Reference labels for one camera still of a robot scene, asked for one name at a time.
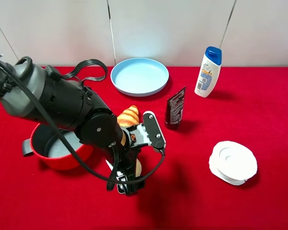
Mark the red pot with grey handles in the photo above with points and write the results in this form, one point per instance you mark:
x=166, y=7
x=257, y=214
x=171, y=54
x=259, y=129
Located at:
x=45, y=144

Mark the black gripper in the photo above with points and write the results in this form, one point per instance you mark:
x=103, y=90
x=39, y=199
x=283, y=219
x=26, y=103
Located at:
x=124, y=159

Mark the red tablecloth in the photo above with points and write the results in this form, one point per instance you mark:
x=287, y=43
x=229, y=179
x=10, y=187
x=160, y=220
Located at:
x=248, y=106

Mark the white round container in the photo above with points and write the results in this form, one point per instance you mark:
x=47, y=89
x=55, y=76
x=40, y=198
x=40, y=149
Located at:
x=232, y=162

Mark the black cosmetic tube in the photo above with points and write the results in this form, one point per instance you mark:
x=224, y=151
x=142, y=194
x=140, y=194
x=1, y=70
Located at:
x=174, y=109

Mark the round yellow bun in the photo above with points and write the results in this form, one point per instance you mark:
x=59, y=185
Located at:
x=138, y=168

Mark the white shampoo bottle blue cap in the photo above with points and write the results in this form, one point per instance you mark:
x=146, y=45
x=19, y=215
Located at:
x=209, y=71

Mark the light blue plate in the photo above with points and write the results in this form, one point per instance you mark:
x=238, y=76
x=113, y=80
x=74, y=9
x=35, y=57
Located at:
x=139, y=77

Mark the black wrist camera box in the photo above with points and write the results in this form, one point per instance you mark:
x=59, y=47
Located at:
x=154, y=131

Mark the croissant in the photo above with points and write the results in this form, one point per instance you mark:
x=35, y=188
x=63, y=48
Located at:
x=129, y=117

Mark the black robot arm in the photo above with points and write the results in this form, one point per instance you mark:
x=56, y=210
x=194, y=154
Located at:
x=45, y=96

